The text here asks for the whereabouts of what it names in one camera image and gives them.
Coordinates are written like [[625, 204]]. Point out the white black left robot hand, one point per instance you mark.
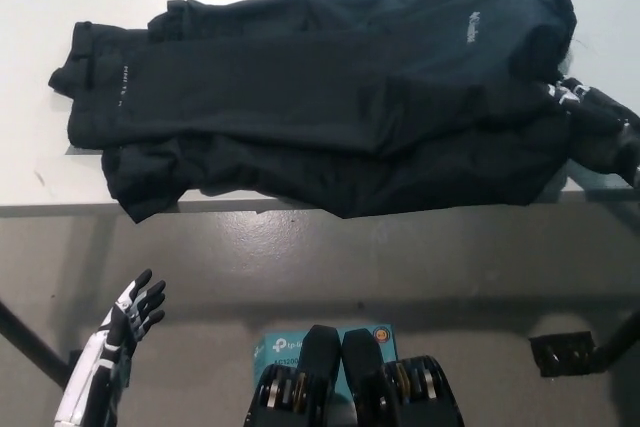
[[112, 332]]

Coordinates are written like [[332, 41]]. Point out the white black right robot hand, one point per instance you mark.
[[595, 117]]

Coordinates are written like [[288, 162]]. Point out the black Columbia jacket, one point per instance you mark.
[[310, 112]]

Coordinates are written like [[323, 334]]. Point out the black left robot body block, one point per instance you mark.
[[297, 387]]

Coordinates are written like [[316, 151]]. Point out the thin black thread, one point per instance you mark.
[[582, 47]]

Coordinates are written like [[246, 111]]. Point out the teal TP-Link router box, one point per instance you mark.
[[277, 347]]

